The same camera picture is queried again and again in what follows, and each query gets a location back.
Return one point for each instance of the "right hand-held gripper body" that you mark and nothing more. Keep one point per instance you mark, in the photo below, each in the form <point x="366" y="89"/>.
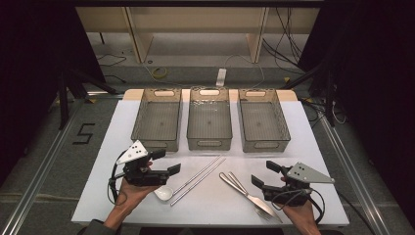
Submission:
<point x="293" y="192"/>

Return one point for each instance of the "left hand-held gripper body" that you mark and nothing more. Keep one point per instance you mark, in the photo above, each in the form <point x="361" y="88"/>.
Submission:
<point x="143" y="178"/>

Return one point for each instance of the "white ceramic spoon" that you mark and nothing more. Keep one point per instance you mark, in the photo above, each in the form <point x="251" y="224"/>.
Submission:
<point x="163" y="193"/>

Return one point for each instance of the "clear grey plastic bin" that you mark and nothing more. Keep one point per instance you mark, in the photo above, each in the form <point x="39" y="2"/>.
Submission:
<point x="262" y="122"/>
<point x="209" y="122"/>
<point x="158" y="120"/>

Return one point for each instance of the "person's left hand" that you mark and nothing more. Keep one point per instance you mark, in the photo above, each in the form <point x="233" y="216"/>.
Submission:
<point x="133" y="194"/>

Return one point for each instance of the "person's right hand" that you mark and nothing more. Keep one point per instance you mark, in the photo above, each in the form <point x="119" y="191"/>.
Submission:
<point x="301" y="213"/>

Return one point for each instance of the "white table cover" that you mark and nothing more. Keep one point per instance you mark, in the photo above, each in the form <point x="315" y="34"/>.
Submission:
<point x="212" y="209"/>

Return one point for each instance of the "black metal stand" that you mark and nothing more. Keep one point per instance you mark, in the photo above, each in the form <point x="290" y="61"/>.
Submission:
<point x="329" y="98"/>
<point x="63" y="98"/>

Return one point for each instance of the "white power strip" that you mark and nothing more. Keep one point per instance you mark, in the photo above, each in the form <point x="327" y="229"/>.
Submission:
<point x="221" y="76"/>

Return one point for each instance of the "black curtain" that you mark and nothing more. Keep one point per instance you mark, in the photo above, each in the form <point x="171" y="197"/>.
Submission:
<point x="26" y="65"/>
<point x="375" y="65"/>

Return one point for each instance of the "aluminium floor rail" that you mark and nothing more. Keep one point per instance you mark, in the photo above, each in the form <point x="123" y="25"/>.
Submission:
<point x="39" y="173"/>
<point x="352" y="173"/>

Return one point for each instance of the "light wooden desk frame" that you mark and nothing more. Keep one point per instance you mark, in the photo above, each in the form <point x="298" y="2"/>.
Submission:
<point x="195" y="19"/>

